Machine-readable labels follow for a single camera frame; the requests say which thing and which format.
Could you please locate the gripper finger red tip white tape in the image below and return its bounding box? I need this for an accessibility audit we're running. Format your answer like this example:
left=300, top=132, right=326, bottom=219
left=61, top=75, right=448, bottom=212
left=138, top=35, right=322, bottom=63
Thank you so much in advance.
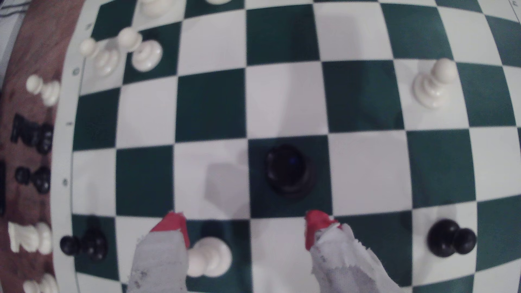
left=304, top=210, right=401, bottom=293
left=126, top=211, right=190, bottom=293

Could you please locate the large black chess piece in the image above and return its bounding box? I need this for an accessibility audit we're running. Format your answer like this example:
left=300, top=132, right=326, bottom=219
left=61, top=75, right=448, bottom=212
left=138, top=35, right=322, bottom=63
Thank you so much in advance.
left=264, top=144, right=318, bottom=199

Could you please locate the black chess pawn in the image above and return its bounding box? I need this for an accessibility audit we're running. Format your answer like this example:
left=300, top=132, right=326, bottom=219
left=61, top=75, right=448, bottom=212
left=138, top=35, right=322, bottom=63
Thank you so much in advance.
left=15, top=166, right=51, bottom=194
left=60, top=228, right=109, bottom=262
left=427, top=219, right=478, bottom=258

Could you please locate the green white chess board mat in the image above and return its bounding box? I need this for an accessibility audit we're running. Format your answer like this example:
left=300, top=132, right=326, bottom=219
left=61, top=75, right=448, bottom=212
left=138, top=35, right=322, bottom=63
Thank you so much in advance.
left=50, top=0, right=521, bottom=293

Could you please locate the white chess rook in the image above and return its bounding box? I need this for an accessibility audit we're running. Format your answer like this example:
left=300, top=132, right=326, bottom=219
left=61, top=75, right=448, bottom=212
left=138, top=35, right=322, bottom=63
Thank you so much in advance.
left=8, top=222, right=53, bottom=255

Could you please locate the white sheet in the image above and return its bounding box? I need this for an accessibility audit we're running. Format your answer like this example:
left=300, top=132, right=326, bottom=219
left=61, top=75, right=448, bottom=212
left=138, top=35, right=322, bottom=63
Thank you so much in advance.
left=0, top=0, right=31, bottom=84

